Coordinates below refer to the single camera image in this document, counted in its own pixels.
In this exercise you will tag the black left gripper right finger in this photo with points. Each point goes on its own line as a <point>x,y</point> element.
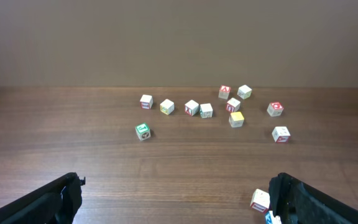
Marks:
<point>297,202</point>

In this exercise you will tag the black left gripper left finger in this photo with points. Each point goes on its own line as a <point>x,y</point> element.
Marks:
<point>55,202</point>

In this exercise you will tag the white O block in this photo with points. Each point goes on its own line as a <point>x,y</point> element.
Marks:
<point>260,201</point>

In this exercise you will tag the white block red base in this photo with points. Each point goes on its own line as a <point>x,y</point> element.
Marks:
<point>281,134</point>

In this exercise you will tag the red O block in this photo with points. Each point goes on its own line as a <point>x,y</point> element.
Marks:
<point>275,109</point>

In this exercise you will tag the yellow top block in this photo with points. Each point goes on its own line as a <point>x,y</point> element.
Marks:
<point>236,119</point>

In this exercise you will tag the green J block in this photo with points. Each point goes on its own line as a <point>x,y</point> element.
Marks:
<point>143,131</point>

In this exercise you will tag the white block red U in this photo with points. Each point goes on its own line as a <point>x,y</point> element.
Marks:
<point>233,105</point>

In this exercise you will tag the plain white top block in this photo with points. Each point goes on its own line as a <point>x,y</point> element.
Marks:
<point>244,91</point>

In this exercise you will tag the white block green side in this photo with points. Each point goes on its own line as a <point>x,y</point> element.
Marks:
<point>206,110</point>

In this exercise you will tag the red A block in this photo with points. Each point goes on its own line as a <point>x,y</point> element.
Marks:
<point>224,92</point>

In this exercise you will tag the white block red bottom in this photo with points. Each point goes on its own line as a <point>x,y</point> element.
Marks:
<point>146,102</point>

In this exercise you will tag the white block red X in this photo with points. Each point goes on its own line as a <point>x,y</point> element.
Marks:
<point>191,107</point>

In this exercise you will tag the white block yellow side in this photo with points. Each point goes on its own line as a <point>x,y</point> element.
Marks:
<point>167,106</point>

